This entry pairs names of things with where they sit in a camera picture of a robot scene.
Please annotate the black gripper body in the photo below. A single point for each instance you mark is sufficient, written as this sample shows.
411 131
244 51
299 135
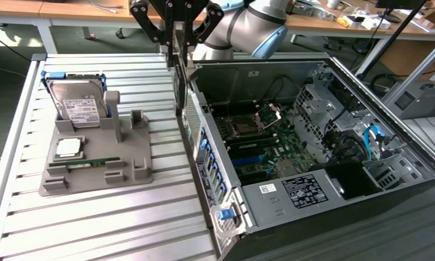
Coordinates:
180 5

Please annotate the graphics card with black shroud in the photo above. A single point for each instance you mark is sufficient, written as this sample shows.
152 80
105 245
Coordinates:
180 81

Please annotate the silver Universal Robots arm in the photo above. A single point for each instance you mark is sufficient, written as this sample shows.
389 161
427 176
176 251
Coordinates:
245 24

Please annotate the black caster wheel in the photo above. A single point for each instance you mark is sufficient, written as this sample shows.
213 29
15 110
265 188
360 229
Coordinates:
120 33

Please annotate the wooden office desk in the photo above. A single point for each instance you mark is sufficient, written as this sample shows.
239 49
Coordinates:
311 23
57 12

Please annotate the hard disk in blue carrier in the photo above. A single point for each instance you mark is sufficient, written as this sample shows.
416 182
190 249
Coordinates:
76 95

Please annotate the metal socket cover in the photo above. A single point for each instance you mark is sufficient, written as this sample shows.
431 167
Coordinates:
269 115

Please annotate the CPU socket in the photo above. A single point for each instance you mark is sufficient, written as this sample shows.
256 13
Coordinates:
244 127

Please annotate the metal disk bay cage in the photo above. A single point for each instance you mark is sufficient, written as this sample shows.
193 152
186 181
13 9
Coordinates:
311 106

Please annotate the black RAM stick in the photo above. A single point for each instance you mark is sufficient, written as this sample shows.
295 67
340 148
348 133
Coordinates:
253 145

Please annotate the grey plastic parts rack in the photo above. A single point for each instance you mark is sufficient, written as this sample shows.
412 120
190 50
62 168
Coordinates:
93 146

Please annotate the silver CPU chip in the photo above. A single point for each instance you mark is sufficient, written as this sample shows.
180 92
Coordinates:
68 147

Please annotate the black computer monitor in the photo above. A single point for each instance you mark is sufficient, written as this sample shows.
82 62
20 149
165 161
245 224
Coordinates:
387 4

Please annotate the green motherboard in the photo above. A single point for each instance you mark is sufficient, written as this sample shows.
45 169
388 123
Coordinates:
289 146

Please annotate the black slanted pole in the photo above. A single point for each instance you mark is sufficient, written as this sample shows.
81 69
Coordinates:
395 38

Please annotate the green RAM stick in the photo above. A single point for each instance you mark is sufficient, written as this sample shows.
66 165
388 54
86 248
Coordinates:
90 163

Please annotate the grey chipset heatsink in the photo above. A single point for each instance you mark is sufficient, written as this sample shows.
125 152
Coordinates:
287 168

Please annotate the grey computer tower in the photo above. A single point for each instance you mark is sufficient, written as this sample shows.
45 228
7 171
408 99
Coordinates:
420 103

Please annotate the grey power supply unit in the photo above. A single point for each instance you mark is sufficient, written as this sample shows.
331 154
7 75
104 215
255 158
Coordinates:
268 206

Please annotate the blue case latch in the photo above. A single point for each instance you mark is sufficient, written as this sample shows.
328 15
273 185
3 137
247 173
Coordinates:
224 214

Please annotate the open grey PC case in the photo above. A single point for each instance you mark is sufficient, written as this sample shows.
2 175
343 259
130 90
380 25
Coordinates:
347 231

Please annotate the aluminium profile frame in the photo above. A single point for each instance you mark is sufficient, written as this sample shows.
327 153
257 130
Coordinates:
432 58

